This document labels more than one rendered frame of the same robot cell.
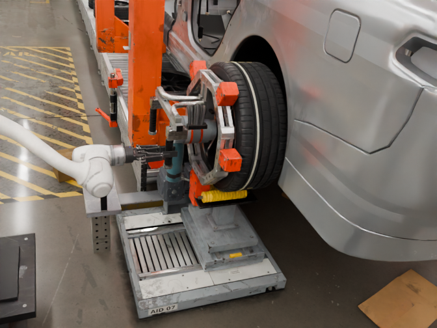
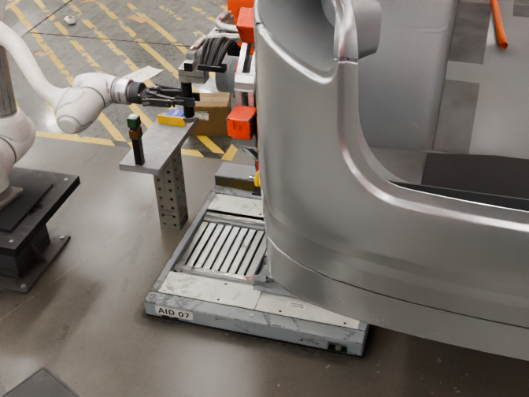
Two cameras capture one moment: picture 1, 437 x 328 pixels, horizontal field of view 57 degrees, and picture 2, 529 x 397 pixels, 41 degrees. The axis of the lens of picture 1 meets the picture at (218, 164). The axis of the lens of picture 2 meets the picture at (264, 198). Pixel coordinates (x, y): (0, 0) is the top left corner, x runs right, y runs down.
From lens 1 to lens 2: 1.40 m
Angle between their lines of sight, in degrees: 35
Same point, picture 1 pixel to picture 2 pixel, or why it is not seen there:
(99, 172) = (69, 103)
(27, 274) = (38, 213)
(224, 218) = not seen: hidden behind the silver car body
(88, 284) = (127, 258)
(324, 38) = not seen: outside the picture
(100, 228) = (164, 194)
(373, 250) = (287, 278)
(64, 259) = (125, 224)
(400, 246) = (313, 283)
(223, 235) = not seen: hidden behind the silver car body
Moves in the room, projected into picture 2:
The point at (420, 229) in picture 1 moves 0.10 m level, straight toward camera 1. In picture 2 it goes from (315, 256) to (269, 266)
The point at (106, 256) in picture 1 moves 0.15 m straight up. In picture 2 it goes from (170, 235) to (167, 208)
